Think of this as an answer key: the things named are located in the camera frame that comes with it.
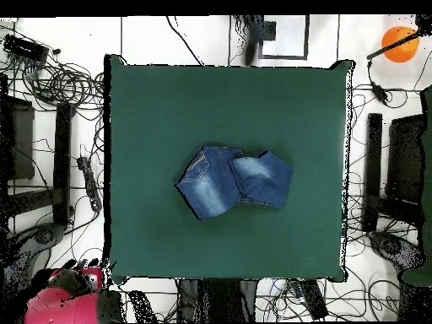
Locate blue denim jeans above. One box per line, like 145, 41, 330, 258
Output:
174, 144, 294, 221

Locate dark green table cloth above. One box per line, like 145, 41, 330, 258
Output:
104, 53, 355, 284

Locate black power strip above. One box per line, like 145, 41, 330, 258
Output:
298, 278, 329, 321
76, 155, 103, 213

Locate black stand foot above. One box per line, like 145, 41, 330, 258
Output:
362, 112, 383, 233
52, 101, 76, 226

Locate grey chair base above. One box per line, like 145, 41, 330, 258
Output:
369, 230, 427, 271
6, 222, 67, 267

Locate black power adapter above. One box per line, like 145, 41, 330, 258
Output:
370, 81, 390, 105

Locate dark box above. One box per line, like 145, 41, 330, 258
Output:
0, 95, 35, 181
386, 113, 427, 203

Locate dark green hanging cloth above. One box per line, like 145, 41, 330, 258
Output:
401, 85, 432, 287

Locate black rod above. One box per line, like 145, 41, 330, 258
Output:
365, 28, 423, 61

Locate orange round object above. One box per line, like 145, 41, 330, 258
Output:
381, 25, 420, 64

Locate black device box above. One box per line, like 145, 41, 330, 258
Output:
3, 34, 50, 65

